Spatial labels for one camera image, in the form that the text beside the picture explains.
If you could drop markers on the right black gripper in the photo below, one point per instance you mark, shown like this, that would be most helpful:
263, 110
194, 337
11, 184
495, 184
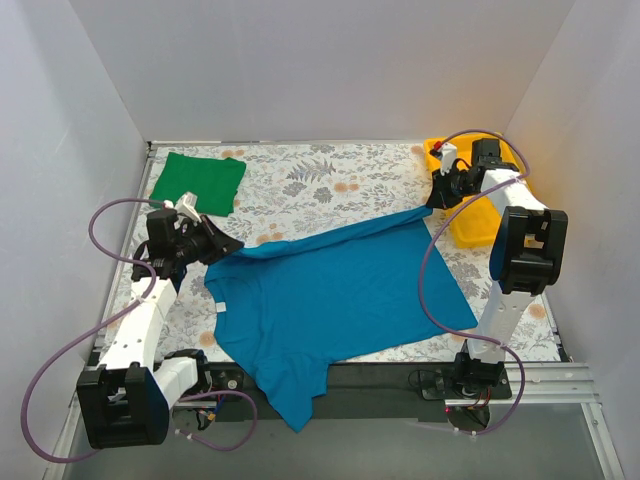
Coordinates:
441, 188

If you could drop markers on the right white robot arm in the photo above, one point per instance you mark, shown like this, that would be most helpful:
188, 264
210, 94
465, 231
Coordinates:
526, 255

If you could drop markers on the blue t shirt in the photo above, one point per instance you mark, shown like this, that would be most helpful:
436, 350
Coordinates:
293, 308

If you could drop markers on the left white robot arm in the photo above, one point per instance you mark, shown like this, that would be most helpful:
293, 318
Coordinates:
127, 399

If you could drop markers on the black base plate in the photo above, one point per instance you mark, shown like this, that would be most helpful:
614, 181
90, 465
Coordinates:
361, 391

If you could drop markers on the folded green t shirt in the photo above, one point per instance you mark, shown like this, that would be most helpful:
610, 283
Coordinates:
215, 182

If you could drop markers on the aluminium frame rail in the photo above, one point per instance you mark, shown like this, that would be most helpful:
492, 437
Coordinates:
553, 427

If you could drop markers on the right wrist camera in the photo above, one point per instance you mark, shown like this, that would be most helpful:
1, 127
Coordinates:
446, 154

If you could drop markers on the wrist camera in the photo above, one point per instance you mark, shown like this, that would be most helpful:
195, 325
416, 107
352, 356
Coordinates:
185, 206
446, 154

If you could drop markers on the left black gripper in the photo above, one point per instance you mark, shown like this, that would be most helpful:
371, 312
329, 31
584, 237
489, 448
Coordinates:
214, 239

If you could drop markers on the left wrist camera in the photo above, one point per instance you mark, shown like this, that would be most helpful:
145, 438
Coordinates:
185, 206

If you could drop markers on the yellow plastic tray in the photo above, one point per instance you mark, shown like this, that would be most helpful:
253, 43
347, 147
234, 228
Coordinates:
476, 220

